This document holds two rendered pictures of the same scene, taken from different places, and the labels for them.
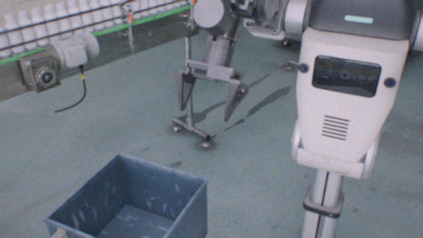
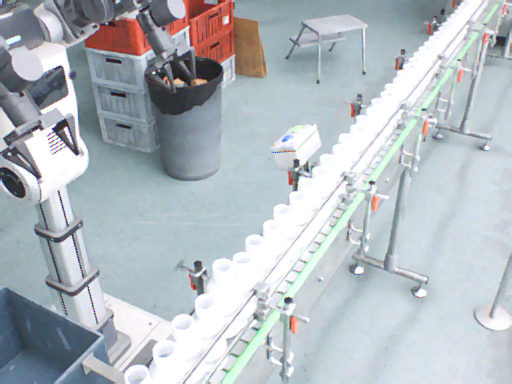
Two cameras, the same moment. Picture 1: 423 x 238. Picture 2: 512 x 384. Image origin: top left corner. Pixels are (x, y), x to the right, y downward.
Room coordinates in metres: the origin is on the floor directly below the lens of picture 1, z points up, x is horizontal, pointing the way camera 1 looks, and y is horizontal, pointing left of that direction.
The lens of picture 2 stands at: (0.22, 0.90, 1.87)
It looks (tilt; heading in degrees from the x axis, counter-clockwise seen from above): 35 degrees down; 275
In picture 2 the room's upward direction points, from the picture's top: 1 degrees counter-clockwise
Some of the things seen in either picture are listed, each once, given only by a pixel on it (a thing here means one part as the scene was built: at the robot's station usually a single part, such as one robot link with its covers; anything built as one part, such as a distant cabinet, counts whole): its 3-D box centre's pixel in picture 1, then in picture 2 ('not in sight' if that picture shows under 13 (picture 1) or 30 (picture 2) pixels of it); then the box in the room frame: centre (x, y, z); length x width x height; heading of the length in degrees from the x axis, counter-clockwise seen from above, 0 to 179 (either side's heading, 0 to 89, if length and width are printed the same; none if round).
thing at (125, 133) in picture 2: not in sight; (149, 114); (1.26, -2.46, 0.11); 0.61 x 0.41 x 0.22; 71
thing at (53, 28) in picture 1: (51, 23); not in sight; (1.85, 0.76, 1.08); 0.06 x 0.06 x 0.17
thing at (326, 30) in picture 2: not in sight; (325, 42); (0.03, -3.67, 0.21); 0.61 x 0.47 x 0.41; 118
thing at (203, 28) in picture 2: not in sight; (191, 19); (1.06, -3.15, 0.55); 0.61 x 0.41 x 0.22; 68
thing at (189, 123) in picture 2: not in sight; (188, 121); (0.88, -2.00, 0.32); 0.45 x 0.45 x 0.64
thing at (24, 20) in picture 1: (26, 29); not in sight; (1.77, 0.84, 1.08); 0.06 x 0.06 x 0.17
